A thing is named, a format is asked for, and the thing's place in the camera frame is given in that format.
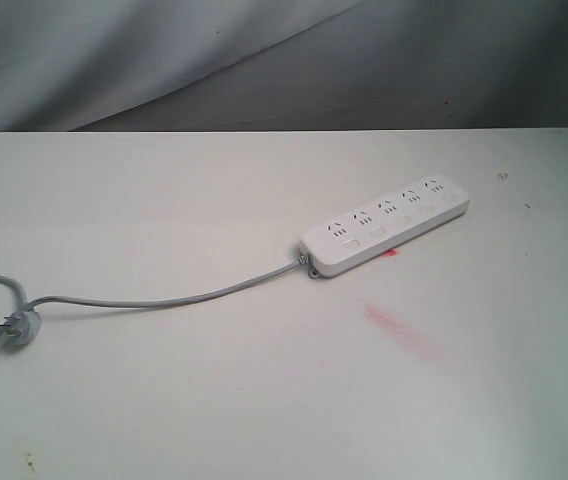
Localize white five-socket power strip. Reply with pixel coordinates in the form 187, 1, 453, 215
300, 175, 470, 278

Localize grey backdrop cloth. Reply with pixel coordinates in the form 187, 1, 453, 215
0, 1, 568, 131

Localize grey wall plug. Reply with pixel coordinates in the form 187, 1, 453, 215
0, 310, 42, 347

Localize grey power cable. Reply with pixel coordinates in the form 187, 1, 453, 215
0, 252, 310, 372

